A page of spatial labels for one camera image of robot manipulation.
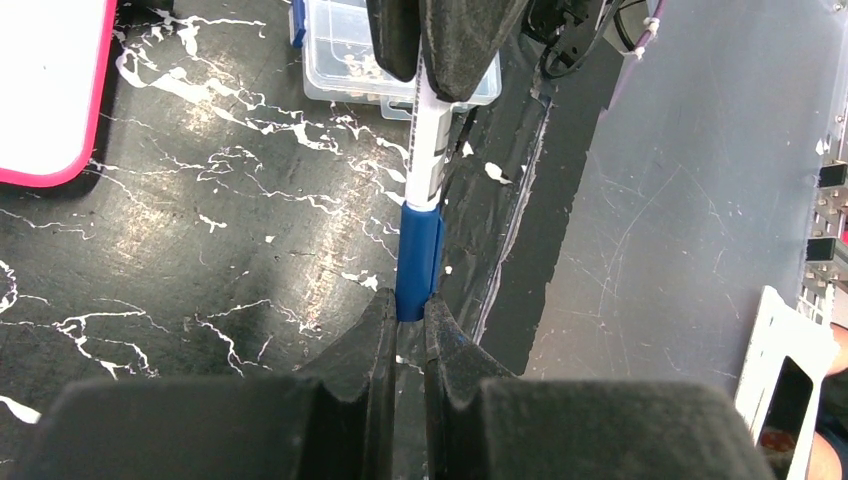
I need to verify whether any pink framed whiteboard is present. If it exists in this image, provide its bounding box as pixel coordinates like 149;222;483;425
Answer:
1;0;117;187

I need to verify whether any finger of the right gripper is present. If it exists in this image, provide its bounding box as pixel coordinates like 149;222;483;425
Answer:
419;0;527;103
366;0;420;82

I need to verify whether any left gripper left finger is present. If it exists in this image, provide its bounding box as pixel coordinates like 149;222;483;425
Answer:
10;289;398;479

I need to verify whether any blue marker cap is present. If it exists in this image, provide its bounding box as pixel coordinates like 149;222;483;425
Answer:
395;203;444;322

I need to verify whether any blue capped whiteboard marker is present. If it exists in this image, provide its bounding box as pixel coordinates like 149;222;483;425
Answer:
405;51;452;212

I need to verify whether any clear plastic parts organizer box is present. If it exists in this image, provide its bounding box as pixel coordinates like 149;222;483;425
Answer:
292;1;501;121

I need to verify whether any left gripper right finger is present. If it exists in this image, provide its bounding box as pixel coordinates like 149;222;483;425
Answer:
423;296;772;479

